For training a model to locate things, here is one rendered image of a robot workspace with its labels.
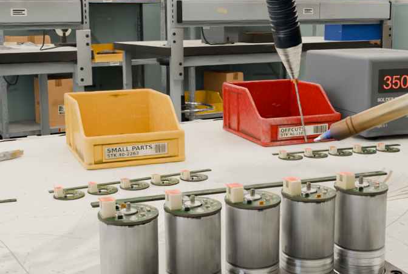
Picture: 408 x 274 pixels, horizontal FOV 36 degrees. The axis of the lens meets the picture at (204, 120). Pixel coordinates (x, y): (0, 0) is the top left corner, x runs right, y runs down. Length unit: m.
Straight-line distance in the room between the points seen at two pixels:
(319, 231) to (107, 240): 0.09
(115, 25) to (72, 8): 2.35
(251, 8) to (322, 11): 0.44
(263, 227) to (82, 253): 0.15
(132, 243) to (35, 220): 0.21
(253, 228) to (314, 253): 0.03
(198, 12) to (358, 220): 2.62
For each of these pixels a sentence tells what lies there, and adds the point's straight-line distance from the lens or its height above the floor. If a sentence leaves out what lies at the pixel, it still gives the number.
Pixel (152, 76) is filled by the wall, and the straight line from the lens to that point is 5.14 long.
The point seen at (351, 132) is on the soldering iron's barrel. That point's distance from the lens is 0.27.
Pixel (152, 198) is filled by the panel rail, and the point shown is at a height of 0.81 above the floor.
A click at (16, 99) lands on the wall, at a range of 4.81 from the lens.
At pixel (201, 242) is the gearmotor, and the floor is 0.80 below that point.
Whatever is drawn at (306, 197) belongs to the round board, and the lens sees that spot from 0.28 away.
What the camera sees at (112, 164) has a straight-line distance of 0.59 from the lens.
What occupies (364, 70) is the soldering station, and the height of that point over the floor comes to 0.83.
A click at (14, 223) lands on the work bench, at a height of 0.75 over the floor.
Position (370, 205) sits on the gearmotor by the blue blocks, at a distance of 0.29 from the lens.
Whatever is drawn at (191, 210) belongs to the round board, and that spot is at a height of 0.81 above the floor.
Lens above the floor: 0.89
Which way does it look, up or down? 10 degrees down
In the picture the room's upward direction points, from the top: straight up
